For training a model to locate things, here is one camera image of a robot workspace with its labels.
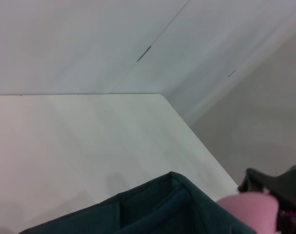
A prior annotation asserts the pink peach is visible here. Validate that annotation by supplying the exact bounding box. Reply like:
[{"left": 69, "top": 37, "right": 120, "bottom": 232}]
[{"left": 216, "top": 191, "right": 279, "bottom": 234}]

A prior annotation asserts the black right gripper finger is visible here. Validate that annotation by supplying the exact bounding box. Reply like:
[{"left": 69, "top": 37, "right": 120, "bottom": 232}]
[
  {"left": 276, "top": 202, "right": 296, "bottom": 231},
  {"left": 238, "top": 168, "right": 296, "bottom": 203}
]

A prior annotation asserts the dark teal insulated lunch bag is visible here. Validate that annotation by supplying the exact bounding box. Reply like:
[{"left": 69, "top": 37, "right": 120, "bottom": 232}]
[{"left": 18, "top": 171, "right": 258, "bottom": 234}]

